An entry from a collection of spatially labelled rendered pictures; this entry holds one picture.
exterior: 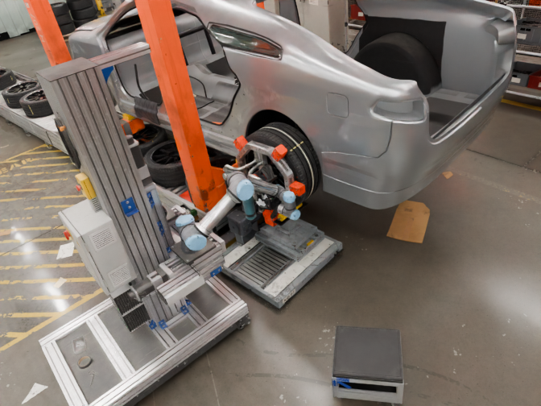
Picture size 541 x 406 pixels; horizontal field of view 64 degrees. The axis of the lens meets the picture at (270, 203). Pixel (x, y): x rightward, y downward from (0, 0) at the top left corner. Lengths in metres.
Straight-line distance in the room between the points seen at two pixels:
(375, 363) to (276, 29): 2.22
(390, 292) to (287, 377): 1.05
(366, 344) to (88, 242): 1.72
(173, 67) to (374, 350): 2.22
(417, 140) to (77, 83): 1.91
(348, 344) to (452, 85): 2.63
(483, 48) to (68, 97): 3.24
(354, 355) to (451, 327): 0.89
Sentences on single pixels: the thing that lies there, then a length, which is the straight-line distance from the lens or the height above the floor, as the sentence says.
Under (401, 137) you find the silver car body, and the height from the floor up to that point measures 1.32.
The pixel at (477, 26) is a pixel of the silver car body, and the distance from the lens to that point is 4.22.
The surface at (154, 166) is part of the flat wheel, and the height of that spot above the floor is 0.50.
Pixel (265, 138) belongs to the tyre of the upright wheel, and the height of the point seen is 1.15.
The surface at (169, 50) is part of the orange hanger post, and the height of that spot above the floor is 1.84.
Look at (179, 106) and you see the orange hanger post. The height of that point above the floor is 1.46.
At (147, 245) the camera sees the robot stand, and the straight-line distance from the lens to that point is 2.87.
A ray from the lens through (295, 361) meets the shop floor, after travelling 3.17.
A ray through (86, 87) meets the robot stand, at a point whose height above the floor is 1.95.
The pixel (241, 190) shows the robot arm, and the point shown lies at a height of 1.22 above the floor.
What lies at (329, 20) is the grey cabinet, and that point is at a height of 0.72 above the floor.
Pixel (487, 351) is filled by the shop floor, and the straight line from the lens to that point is 3.33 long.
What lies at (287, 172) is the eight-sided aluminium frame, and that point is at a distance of 3.10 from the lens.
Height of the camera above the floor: 2.63
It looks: 36 degrees down
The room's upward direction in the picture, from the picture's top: 9 degrees counter-clockwise
